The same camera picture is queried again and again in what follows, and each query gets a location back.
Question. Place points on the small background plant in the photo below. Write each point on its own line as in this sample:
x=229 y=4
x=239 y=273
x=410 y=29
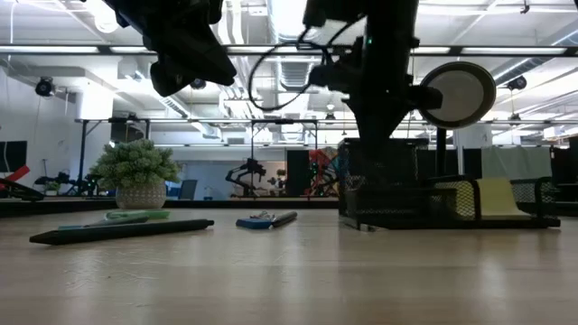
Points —
x=52 y=186

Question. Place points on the black background robot arm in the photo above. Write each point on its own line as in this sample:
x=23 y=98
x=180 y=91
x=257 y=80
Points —
x=248 y=169

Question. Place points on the blue chair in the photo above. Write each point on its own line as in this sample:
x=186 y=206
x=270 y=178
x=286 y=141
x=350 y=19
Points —
x=188 y=189

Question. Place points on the black background panel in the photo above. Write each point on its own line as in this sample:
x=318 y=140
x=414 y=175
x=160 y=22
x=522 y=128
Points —
x=298 y=173

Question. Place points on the black wall monitor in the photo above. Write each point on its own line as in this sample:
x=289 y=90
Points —
x=13 y=155

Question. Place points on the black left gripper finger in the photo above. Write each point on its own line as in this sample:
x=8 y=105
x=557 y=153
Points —
x=167 y=81
x=198 y=58

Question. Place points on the long black pen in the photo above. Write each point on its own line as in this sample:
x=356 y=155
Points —
x=117 y=231

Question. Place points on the black mesh desk organizer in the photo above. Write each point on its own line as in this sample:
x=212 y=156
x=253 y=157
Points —
x=388 y=203

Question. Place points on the blue eraser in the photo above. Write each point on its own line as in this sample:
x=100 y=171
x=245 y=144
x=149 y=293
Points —
x=253 y=224

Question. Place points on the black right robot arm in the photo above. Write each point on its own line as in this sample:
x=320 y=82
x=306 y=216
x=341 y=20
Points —
x=388 y=18

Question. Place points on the short black marker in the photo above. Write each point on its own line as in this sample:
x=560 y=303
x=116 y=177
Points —
x=284 y=219

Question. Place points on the teal pen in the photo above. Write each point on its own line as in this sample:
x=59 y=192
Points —
x=113 y=222

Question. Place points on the metal binder clips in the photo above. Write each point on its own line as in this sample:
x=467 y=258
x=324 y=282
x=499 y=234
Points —
x=262 y=215

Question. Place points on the red background object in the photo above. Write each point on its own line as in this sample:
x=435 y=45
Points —
x=20 y=173

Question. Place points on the yellow sticky note pad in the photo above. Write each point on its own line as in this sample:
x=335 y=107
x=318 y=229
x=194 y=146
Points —
x=496 y=198

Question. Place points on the grey partition panel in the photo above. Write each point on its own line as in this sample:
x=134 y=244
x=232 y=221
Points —
x=515 y=162

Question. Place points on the black gooseneck desk lamp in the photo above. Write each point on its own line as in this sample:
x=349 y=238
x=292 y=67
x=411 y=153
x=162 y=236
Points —
x=465 y=95

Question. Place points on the green potted plant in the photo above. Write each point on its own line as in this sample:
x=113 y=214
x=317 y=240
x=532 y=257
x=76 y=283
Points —
x=135 y=167

